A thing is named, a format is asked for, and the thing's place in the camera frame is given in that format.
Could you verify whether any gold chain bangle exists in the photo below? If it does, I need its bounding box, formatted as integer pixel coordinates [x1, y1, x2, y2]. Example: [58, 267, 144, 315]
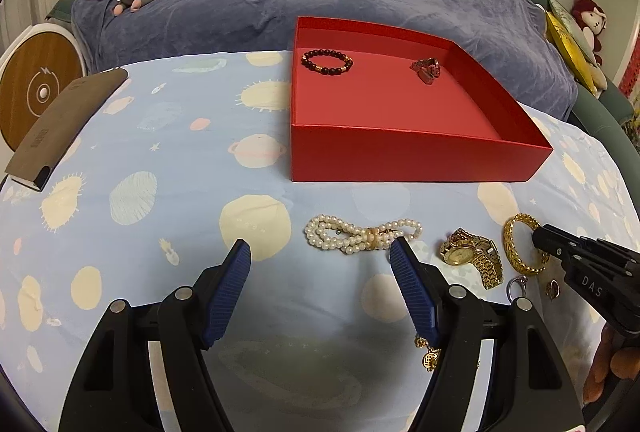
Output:
[502, 213, 550, 277]

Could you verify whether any brown notebook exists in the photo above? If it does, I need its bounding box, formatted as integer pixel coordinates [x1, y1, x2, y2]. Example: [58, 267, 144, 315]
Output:
[4, 68, 128, 192]

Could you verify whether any gold hoop earring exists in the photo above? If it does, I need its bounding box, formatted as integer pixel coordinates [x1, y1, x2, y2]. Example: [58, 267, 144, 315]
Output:
[544, 278, 561, 301]

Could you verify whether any silver metal watch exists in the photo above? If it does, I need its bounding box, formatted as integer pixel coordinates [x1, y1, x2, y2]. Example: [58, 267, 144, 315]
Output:
[410, 57, 442, 85]

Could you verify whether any right hand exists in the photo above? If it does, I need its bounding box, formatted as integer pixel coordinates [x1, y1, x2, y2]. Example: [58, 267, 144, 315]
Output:
[582, 324, 640, 404]

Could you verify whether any red shallow box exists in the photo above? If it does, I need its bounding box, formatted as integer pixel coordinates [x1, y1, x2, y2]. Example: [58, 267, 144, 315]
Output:
[290, 16, 552, 183]

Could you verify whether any green sofa bed frame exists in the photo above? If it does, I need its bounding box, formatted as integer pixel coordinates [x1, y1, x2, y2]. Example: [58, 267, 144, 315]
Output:
[522, 0, 640, 164]

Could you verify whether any space-pattern blue tablecloth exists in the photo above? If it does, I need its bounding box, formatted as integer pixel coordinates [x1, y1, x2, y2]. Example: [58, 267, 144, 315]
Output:
[1, 52, 639, 431]

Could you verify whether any round wooden white device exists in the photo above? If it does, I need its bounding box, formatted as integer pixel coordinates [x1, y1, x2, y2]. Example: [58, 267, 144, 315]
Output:
[0, 22, 87, 150]

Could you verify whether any white pearl bracelet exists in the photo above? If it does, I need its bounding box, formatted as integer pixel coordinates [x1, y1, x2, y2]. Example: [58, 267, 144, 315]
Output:
[304, 213, 424, 257]

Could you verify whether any silver ring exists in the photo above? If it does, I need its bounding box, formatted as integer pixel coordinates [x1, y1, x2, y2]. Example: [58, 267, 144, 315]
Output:
[505, 275, 531, 304]

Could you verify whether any gold wristwatch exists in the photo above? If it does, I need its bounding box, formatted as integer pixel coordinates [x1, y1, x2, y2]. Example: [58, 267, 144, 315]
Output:
[438, 228, 503, 290]

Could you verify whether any dark bead bracelet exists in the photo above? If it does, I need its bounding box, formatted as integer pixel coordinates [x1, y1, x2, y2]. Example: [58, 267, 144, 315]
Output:
[300, 48, 355, 77]

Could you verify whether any yellow satin pillow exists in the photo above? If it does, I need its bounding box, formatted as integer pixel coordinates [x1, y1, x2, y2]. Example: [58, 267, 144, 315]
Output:
[544, 12, 598, 95]

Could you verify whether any grey-green pillow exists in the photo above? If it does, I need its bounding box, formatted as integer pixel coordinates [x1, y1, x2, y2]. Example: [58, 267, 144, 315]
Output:
[548, 0, 598, 65]

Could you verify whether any red monkey plush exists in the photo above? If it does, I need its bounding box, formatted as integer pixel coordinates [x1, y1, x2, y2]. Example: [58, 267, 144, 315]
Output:
[570, 0, 606, 65]

